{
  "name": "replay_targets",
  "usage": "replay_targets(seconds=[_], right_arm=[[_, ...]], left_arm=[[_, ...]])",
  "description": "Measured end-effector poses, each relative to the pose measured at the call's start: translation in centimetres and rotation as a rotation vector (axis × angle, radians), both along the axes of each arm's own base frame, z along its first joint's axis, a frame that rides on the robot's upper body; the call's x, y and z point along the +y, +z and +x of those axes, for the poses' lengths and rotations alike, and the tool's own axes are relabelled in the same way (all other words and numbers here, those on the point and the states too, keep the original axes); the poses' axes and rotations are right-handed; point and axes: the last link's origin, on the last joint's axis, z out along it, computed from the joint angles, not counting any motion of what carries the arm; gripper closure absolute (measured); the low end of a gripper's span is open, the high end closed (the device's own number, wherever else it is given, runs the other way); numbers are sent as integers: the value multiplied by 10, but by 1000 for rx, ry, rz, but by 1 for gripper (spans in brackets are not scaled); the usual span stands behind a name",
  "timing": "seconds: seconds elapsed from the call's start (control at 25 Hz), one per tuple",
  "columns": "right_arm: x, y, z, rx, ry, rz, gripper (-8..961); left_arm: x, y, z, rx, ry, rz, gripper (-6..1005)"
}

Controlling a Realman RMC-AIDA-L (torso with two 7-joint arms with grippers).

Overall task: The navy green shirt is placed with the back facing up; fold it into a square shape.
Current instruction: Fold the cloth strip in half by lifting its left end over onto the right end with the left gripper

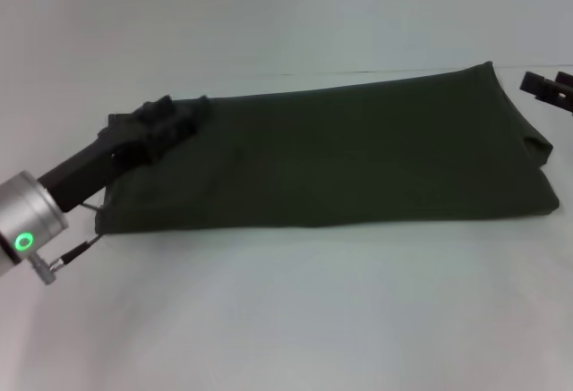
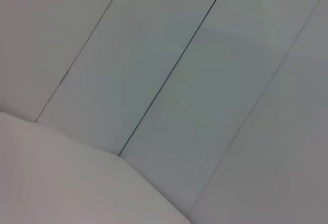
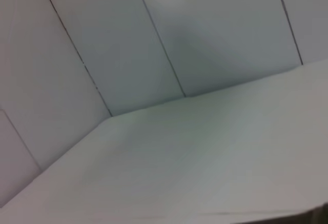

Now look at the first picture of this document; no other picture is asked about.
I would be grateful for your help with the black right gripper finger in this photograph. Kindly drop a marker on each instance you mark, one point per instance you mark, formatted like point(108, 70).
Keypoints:
point(537, 83)
point(566, 80)

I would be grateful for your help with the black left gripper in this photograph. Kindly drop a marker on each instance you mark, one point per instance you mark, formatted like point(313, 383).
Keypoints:
point(89, 163)

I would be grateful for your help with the dark green shirt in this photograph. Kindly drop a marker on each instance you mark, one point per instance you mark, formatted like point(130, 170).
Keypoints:
point(336, 154)

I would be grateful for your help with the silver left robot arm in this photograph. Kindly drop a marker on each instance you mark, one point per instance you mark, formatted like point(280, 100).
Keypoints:
point(27, 216)

